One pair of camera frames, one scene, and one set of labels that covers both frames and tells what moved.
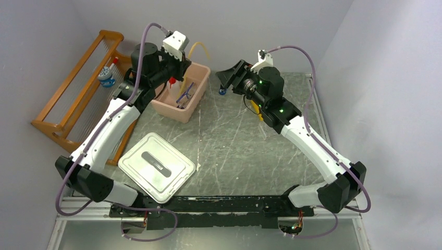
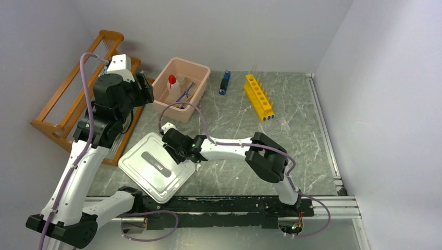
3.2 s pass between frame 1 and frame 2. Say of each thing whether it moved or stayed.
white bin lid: stayed
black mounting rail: stayed
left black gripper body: moved
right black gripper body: moved
